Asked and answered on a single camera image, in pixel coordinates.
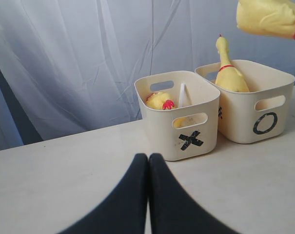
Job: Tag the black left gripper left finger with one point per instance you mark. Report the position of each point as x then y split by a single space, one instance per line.
123 211

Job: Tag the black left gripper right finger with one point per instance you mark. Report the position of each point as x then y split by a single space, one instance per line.
172 210

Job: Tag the headless yellow rubber chicken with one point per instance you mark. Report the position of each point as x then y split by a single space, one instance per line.
160 101

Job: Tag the yellow chicken facing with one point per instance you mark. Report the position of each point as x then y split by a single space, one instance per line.
228 76
274 18

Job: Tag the cream bin marked X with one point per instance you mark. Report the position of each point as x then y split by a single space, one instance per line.
188 130

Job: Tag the cream bin marked O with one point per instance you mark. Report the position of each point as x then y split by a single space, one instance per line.
262 112

